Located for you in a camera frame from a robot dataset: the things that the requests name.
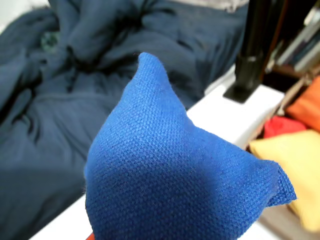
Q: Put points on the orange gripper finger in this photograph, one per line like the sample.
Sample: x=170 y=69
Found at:
x=90 y=237

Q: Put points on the blue bean bag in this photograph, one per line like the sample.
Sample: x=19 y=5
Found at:
x=162 y=162

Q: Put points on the cardboard box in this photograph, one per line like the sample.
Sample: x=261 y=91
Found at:
x=280 y=225

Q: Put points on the yellow bean bag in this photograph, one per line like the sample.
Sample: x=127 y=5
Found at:
x=287 y=155

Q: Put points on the red bean bag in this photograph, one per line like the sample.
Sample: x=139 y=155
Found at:
x=280 y=126

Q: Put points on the orange bean bag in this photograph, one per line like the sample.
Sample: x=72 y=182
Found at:
x=307 y=107

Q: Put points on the dark blue blanket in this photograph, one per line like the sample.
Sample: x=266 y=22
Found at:
x=50 y=125

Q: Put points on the row of books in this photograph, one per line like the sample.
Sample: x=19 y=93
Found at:
x=300 y=47

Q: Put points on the black camera stand clamp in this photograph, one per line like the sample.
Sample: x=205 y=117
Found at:
x=252 y=50

